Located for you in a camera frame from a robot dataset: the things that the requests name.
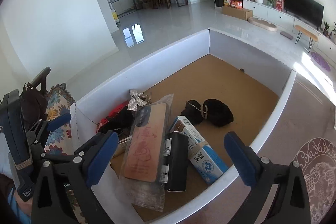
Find phone case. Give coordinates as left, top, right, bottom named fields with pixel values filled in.
left=119, top=94, right=174, bottom=211

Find brown cardboard box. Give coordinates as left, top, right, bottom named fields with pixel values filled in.
left=222, top=6, right=253, bottom=21

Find wooden stool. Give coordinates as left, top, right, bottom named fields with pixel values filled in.
left=294, top=24, right=320, bottom=54

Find black velvet pouch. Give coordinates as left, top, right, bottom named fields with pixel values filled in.
left=181, top=99, right=234, bottom=127

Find red packet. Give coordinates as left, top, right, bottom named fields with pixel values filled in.
left=97, top=101, right=133, bottom=132

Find black odor removing bar box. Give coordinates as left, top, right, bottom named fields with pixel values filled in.
left=161, top=131, right=189, bottom=192

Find white tv cabinet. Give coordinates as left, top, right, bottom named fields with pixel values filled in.
left=243, top=0, right=335, bottom=62

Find rhinestone bow hair clip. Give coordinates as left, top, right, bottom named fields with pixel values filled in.
left=127, top=89, right=151, bottom=111

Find white cardboard box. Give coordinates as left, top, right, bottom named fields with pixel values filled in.
left=71, top=29, right=296, bottom=223

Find blue white medicine box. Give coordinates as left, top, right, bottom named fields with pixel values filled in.
left=170, top=116, right=228, bottom=185

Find black television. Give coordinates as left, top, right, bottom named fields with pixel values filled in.
left=284, top=0, right=324, bottom=28

